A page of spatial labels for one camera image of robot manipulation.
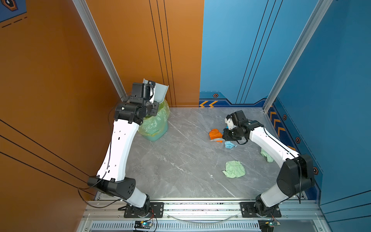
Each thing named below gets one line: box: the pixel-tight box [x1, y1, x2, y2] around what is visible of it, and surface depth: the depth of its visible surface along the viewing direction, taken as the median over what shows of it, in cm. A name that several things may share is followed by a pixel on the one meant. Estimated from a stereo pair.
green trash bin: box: [138, 99, 171, 142], surface depth 85 cm
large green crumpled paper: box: [222, 160, 246, 179], surface depth 87 cm
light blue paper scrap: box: [224, 141, 238, 149], surface depth 98 cm
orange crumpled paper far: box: [208, 128, 223, 143], surface depth 104 cm
